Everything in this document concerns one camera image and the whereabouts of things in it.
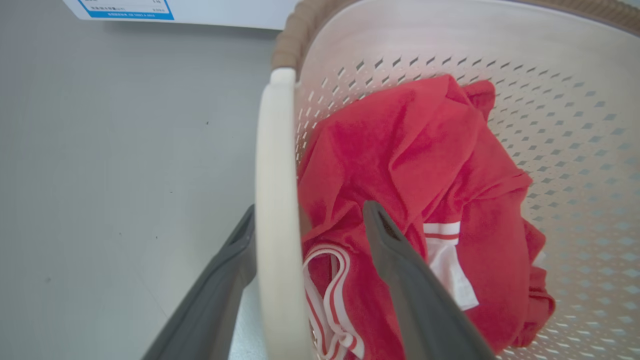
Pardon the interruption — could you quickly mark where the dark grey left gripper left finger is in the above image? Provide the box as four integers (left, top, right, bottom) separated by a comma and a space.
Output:
141, 204, 258, 360

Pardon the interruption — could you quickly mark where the white appliance with blue label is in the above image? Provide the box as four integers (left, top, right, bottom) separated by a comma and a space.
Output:
63, 0, 301, 31

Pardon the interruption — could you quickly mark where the red garment with white stripes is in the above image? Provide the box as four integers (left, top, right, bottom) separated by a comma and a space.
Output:
297, 74, 556, 360

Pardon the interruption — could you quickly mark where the white perforated plastic laundry basket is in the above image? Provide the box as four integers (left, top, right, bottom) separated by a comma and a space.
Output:
254, 0, 640, 360

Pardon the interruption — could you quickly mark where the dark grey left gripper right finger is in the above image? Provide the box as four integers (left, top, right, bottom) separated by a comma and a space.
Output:
362, 200, 497, 360

